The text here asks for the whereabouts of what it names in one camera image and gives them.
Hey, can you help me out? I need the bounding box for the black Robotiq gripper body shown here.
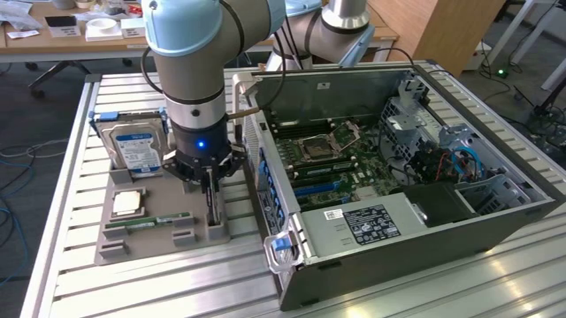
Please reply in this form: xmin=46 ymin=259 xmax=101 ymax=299
xmin=170 ymin=121 xmax=232 ymax=168

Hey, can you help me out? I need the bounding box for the black graphics card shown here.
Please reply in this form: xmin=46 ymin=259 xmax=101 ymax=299
xmin=200 ymin=167 xmax=222 ymax=228

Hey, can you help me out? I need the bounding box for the hard disk in blue caddy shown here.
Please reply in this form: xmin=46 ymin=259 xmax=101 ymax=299
xmin=89 ymin=106 xmax=174 ymax=178

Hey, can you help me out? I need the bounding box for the silver CPU chip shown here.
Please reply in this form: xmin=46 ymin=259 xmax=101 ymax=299
xmin=112 ymin=191 xmax=142 ymax=215

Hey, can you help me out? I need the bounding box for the green RAM stick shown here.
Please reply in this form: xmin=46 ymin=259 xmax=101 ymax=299
xmin=105 ymin=211 xmax=192 ymax=229

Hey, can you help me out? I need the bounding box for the CPU socket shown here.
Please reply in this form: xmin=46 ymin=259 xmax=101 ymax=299
xmin=297 ymin=134 xmax=341 ymax=163

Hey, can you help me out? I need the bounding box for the grey plastic parts rack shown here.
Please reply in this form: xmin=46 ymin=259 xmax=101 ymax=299
xmin=93 ymin=155 xmax=233 ymax=266

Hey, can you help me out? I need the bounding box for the grey power supply unit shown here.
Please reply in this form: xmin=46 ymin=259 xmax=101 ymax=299
xmin=297 ymin=193 xmax=425 ymax=258

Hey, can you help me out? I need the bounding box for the green motherboard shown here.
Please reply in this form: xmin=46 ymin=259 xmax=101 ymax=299
xmin=264 ymin=111 xmax=409 ymax=213

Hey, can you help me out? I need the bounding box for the plain white box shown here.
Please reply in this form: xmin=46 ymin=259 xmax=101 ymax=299
xmin=118 ymin=18 xmax=148 ymax=39

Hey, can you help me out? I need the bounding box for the white flat tray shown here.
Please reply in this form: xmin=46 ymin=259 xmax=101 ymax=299
xmin=82 ymin=26 xmax=124 ymax=43

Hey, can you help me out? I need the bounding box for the black chair base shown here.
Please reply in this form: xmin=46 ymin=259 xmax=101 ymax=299
xmin=25 ymin=58 xmax=133 ymax=99

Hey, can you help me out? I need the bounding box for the silver perforated drive cage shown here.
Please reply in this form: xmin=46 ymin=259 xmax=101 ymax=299
xmin=379 ymin=78 xmax=445 ymax=163

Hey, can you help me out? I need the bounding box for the white tape roll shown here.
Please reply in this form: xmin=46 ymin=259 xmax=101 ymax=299
xmin=86 ymin=18 xmax=116 ymax=34

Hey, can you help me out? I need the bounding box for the wooden desk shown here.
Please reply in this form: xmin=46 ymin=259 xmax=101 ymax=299
xmin=224 ymin=6 xmax=399 ymax=72
xmin=0 ymin=0 xmax=156 ymax=64

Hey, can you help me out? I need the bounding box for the white box with black top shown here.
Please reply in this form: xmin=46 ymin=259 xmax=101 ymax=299
xmin=44 ymin=15 xmax=82 ymax=38

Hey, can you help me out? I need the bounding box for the open grey PC case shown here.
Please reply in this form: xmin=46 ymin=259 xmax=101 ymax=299
xmin=232 ymin=59 xmax=564 ymax=312

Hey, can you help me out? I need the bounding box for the clear plastic bag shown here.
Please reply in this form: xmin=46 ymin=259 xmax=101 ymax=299
xmin=0 ymin=1 xmax=42 ymax=30

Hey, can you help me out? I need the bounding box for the silver metal disk bay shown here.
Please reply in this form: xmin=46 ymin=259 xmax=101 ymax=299
xmin=455 ymin=174 xmax=534 ymax=216

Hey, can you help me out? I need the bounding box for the black tripod stand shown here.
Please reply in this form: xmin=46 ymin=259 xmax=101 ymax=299
xmin=512 ymin=84 xmax=566 ymax=146

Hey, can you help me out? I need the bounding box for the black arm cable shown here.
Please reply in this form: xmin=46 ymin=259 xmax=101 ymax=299
xmin=140 ymin=19 xmax=305 ymax=110

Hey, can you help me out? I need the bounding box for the grey floor cable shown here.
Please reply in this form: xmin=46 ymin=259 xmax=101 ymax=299
xmin=0 ymin=138 xmax=72 ymax=160

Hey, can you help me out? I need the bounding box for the blue floor cable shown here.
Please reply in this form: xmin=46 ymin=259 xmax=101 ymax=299
xmin=0 ymin=158 xmax=32 ymax=286

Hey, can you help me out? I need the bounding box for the black case cable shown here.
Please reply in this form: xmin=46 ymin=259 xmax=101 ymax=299
xmin=375 ymin=48 xmax=447 ymax=76

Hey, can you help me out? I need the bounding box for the blue wire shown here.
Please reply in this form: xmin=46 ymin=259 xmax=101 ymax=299
xmin=452 ymin=145 xmax=487 ymax=183

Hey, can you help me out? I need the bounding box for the white table frame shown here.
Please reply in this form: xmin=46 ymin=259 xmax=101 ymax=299
xmin=483 ymin=0 xmax=566 ymax=90

